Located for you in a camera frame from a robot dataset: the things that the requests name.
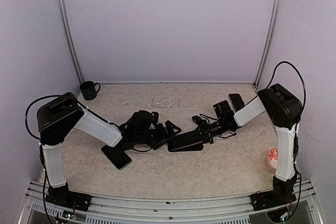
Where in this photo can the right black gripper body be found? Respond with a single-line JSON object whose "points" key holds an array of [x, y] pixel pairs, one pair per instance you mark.
{"points": [[214, 129]]}

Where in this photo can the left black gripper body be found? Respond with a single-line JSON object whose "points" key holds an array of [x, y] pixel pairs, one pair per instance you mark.
{"points": [[153, 139]]}

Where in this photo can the black phone case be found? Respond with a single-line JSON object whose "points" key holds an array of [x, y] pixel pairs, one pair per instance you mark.
{"points": [[179, 144]]}

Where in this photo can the purple-edged smartphone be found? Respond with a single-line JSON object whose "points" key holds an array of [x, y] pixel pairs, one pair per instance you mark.
{"points": [[172, 147]]}

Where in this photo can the blue smartphone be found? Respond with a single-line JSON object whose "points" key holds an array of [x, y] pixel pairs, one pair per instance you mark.
{"points": [[236, 101]]}

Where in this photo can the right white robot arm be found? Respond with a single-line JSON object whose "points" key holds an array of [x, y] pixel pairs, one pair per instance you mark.
{"points": [[283, 108]]}

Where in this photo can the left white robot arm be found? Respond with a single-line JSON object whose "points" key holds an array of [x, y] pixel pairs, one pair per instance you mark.
{"points": [[64, 113]]}

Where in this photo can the teal-edged smartphone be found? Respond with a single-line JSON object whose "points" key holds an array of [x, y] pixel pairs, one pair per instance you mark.
{"points": [[118, 158]]}

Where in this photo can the red white patterned bowl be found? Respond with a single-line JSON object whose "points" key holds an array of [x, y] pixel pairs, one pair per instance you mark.
{"points": [[272, 159]]}

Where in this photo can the dark green mug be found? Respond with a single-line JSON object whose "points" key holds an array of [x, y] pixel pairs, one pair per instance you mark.
{"points": [[89, 90]]}

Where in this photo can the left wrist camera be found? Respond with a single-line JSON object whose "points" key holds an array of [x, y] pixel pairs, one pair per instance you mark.
{"points": [[155, 118]]}

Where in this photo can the clear camera-cutout phone case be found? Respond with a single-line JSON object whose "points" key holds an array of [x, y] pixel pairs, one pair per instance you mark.
{"points": [[165, 103]]}

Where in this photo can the front aluminium rail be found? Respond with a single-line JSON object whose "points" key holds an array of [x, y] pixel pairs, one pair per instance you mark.
{"points": [[227, 209]]}

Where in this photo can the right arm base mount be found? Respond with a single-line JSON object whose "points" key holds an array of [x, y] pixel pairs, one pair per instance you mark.
{"points": [[282, 193]]}

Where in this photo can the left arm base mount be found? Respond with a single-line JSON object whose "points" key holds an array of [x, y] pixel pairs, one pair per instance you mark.
{"points": [[62, 196]]}

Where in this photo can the right aluminium frame post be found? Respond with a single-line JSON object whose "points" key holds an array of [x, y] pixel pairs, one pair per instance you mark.
{"points": [[268, 42]]}

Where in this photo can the aluminium frame post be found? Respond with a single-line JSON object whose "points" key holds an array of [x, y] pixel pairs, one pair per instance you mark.
{"points": [[69, 40], [268, 42]]}

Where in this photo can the left aluminium frame post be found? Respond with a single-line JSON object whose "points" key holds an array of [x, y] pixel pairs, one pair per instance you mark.
{"points": [[69, 40]]}

